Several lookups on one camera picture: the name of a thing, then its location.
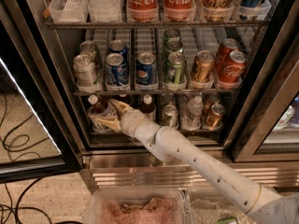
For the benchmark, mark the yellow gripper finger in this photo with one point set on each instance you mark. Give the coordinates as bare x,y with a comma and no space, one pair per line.
113,124
120,106

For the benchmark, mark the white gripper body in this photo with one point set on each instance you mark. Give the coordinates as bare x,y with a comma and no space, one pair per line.
130,120

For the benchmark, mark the brown tea bottle white cap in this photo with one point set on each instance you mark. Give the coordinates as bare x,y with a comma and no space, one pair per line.
101,109

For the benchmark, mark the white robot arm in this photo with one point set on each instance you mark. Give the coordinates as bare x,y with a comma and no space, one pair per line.
261,204

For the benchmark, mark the clear water bottle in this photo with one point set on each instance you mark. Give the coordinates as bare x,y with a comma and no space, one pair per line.
193,113

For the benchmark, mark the open glass fridge door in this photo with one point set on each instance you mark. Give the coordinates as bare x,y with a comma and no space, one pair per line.
39,135

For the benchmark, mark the gold can middle shelf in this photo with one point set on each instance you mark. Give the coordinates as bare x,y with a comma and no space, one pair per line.
202,65

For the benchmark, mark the gold can shelf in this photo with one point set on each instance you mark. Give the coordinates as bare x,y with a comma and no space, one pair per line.
202,65
217,10

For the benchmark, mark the Coca-Cola bottle left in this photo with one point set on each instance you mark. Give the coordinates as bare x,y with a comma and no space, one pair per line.
142,10

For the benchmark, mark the coca-cola bottle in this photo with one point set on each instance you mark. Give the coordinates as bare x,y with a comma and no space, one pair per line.
177,10
142,10

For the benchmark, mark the stainless steel fridge cabinet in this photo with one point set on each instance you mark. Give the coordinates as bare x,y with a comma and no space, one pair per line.
246,140

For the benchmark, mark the Coca-Cola bottle right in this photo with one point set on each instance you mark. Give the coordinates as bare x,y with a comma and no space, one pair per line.
177,10

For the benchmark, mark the gold can top shelf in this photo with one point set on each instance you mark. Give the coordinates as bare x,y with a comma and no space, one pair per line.
217,10

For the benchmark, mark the silver can bottom front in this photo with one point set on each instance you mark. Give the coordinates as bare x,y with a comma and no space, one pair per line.
97,126

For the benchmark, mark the blue Pepsi can front left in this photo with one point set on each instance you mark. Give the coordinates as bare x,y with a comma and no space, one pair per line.
117,78

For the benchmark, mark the blue pepsi can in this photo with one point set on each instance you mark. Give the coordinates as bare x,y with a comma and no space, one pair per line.
146,74
117,78
118,46

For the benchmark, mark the green white can bottom front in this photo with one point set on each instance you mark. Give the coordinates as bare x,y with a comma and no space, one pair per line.
170,116

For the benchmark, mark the blue Pepsi can centre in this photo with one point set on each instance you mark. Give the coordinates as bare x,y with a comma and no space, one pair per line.
146,74

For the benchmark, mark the white can middle front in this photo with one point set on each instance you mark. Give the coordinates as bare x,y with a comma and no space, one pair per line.
87,78

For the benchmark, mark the blue Pepsi can rear left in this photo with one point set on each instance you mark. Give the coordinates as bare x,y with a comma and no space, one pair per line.
118,46

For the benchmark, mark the white can middle rear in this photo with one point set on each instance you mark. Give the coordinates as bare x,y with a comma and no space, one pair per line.
89,47

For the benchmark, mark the green can middle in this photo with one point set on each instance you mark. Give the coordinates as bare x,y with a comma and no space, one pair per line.
172,46

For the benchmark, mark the clear bin left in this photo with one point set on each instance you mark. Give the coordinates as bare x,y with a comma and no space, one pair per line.
139,205

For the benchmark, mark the clear bin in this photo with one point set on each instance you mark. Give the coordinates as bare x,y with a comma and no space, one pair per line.
208,206
139,205

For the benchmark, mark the gold can bottom front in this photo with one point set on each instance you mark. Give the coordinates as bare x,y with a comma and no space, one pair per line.
214,117

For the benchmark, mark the gold can bottom rear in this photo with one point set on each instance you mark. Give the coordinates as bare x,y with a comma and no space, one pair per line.
211,99

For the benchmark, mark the green can rear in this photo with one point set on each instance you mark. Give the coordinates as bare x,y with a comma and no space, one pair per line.
171,34

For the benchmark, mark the red Coca-Cola can front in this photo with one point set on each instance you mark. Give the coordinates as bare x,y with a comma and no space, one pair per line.
233,67

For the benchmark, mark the red coca-cola can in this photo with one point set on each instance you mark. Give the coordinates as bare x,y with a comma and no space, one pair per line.
233,67
225,48

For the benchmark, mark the clear bin right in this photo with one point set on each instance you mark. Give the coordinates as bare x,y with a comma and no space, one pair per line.
208,206

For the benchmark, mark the empty clear plastic tray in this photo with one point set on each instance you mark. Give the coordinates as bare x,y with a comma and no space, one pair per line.
69,10

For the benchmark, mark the red Coca-Cola can rear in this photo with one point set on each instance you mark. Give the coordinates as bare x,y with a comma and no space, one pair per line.
225,48

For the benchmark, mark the green can in bin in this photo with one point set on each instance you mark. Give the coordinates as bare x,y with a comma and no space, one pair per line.
227,220

